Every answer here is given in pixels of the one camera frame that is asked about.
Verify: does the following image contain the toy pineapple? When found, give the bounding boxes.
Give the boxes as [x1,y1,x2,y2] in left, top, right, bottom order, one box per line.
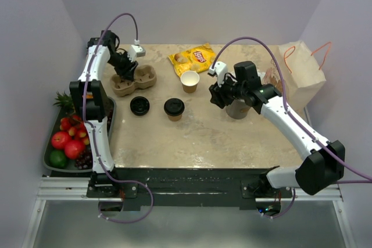
[53,92,75,113]

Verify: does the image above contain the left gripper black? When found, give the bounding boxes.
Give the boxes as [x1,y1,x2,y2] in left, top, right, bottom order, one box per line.
[108,51,139,82]

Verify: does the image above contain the green lime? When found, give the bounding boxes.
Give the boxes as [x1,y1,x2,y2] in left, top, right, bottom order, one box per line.
[49,149,69,169]

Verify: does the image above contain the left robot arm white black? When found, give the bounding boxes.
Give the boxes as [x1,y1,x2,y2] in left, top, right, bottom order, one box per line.
[69,30,138,197]

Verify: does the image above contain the brown paper takeout bag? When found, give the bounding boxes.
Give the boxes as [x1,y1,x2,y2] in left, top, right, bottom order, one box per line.
[258,40,326,111]

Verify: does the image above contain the grey fruit tray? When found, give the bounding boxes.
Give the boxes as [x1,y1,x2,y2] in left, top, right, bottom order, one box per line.
[42,97,116,174]

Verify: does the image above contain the brown paper cup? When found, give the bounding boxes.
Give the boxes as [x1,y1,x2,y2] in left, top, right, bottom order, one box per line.
[167,113,183,121]
[180,71,200,94]

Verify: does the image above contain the black coffee cup lid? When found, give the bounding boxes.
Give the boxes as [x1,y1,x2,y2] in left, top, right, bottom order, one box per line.
[163,98,185,116]

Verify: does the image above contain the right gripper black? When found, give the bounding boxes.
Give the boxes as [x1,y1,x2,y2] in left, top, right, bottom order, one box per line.
[210,72,247,109]

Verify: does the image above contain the yellow Lays chips bag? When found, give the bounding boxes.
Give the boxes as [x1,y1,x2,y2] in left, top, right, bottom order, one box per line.
[168,43,216,77]

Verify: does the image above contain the small red fruits cluster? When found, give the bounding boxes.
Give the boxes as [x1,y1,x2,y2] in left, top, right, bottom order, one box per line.
[60,114,90,146]

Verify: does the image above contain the large red apple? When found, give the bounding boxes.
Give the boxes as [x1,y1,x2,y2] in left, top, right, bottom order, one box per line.
[51,131,72,150]

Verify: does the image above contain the dark grapes bunch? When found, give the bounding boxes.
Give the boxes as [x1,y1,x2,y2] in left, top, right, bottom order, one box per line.
[74,108,115,171]

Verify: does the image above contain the cardboard cup carrier tray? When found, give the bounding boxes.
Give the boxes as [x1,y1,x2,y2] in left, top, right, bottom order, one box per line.
[110,64,157,97]

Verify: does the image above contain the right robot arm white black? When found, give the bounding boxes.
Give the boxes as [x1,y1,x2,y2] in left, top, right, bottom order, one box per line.
[208,61,345,197]

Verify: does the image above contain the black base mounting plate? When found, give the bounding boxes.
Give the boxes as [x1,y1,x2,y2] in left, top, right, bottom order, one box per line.
[87,168,292,210]

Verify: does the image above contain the grey straw holder cup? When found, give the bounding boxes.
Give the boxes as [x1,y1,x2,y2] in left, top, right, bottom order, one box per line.
[226,100,250,120]

